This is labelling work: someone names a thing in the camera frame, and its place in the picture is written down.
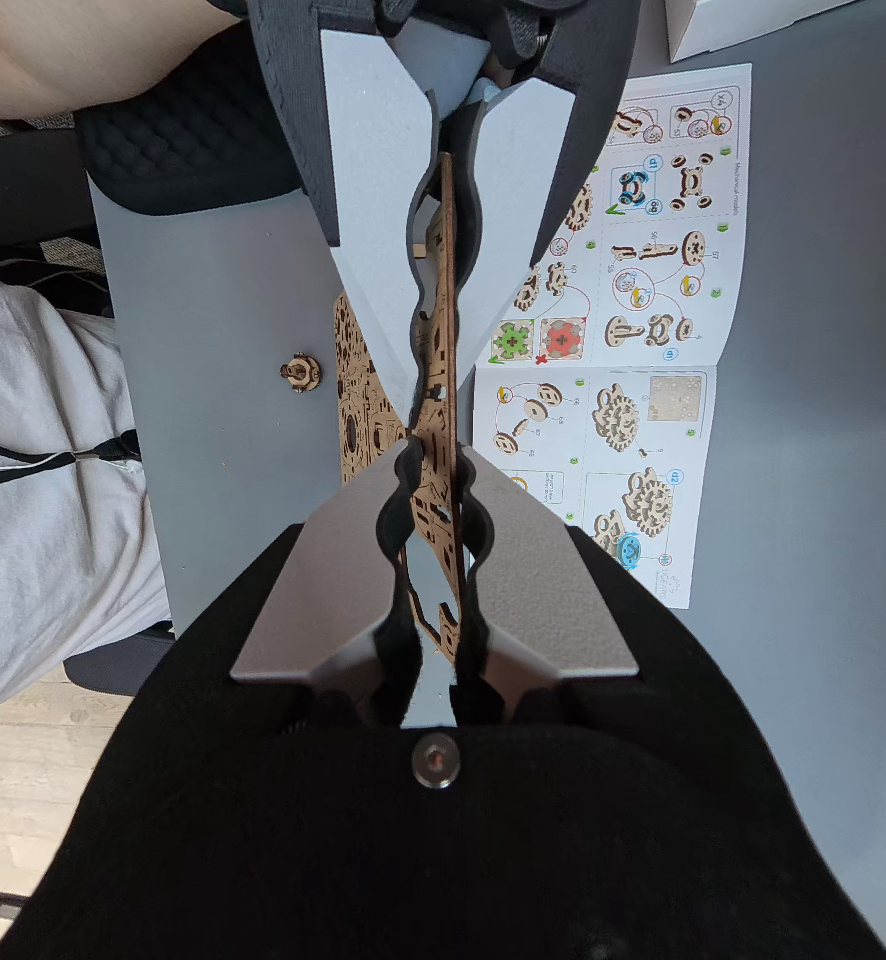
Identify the small wooden gear assembly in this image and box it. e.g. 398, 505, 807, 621
278, 351, 325, 395

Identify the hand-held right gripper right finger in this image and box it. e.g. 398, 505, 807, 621
454, 442, 640, 725

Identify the black wrist rest pad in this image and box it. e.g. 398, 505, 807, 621
75, 93, 324, 219

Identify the person's left forearm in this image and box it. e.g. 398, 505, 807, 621
0, 0, 252, 121

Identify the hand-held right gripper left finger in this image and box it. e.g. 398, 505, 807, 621
230, 438, 423, 727

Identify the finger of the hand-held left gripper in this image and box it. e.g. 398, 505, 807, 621
446, 77, 583, 370
321, 28, 444, 445

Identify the grey desk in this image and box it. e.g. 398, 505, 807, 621
86, 0, 886, 849

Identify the black shoulder strap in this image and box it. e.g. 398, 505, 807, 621
0, 431, 140, 496

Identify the white cardboard tray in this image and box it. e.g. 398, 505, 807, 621
664, 0, 852, 65

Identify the wooden puzzle parts sheet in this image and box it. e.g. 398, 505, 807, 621
334, 153, 465, 665

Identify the illustrated instruction booklet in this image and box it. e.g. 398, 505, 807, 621
473, 63, 753, 610

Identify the black office chair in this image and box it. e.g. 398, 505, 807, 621
0, 127, 177, 695

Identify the person in white t-shirt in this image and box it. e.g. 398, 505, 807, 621
0, 258, 174, 725

